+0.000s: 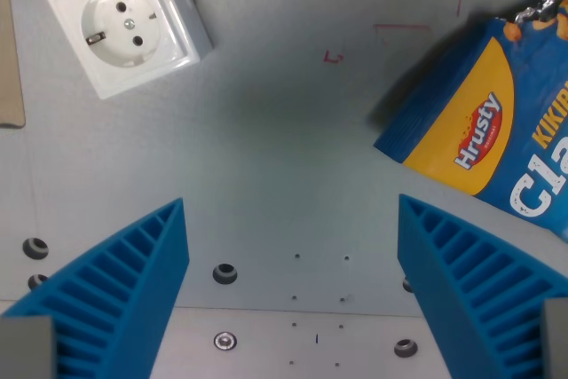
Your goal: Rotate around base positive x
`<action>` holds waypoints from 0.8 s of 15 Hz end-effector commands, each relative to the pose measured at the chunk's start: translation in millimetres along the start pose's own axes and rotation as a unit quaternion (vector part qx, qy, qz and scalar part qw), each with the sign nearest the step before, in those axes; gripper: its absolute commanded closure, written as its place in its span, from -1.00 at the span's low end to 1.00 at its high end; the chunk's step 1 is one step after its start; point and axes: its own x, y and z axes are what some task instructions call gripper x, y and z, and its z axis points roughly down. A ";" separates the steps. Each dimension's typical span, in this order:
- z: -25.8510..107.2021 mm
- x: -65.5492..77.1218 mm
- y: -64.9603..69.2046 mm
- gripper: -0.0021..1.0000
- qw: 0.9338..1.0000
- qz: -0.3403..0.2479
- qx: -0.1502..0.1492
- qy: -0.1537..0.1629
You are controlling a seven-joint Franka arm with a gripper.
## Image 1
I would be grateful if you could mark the white wall power socket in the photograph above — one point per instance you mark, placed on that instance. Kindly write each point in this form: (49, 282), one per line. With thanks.
(128, 28)

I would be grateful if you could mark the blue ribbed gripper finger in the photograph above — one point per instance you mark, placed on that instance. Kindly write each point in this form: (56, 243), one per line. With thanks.
(111, 290)
(479, 290)

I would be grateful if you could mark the blue Hrusty snack bag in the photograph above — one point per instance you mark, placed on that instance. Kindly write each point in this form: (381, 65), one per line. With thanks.
(497, 126)

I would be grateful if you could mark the silver hex bolt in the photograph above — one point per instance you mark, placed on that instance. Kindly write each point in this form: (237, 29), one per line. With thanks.
(225, 341)

